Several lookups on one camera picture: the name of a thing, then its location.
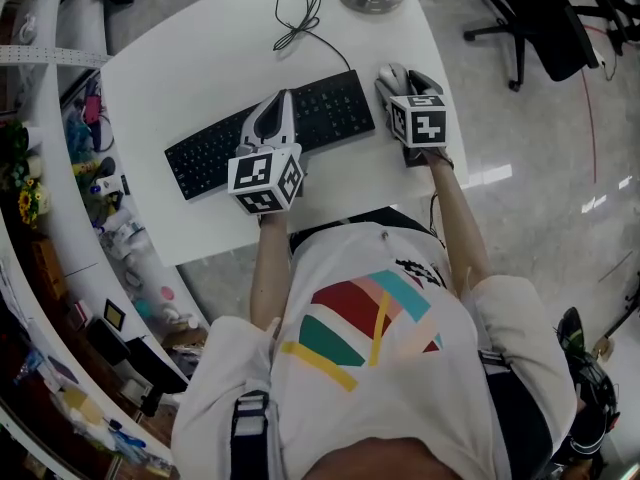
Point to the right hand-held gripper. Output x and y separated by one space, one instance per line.
422 123

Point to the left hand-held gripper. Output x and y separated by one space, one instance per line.
260 178

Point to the grey mouse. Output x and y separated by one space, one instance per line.
392 74

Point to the black keyboard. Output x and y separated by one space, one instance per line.
210 158

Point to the person's left forearm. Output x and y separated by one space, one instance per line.
270 268

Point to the person's right forearm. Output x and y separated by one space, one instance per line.
460 218

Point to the black office chair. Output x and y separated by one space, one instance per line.
545 28
617 13

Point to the black rounded gadget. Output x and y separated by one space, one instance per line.
107 165

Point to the pink pouch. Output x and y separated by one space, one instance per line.
92 108

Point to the pink round lid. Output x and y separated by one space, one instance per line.
167 293

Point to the brown cardboard box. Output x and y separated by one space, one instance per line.
185 337

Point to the white cup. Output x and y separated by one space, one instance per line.
34 138

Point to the white shelving unit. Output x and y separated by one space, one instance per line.
60 248

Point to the sunflower bunch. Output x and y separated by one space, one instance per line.
27 202

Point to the green plant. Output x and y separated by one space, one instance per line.
14 143

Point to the orange box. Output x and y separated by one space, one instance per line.
50 268

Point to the white printed t-shirt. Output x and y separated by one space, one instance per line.
380 368

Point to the small pink box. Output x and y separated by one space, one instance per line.
80 314

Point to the black box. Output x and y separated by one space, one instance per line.
155 368
107 340

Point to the purple notebook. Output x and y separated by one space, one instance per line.
62 368

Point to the yellow box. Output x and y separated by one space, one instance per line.
82 408

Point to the blue water bottle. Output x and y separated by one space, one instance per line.
27 363

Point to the gold picture in black frame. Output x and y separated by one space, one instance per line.
115 314

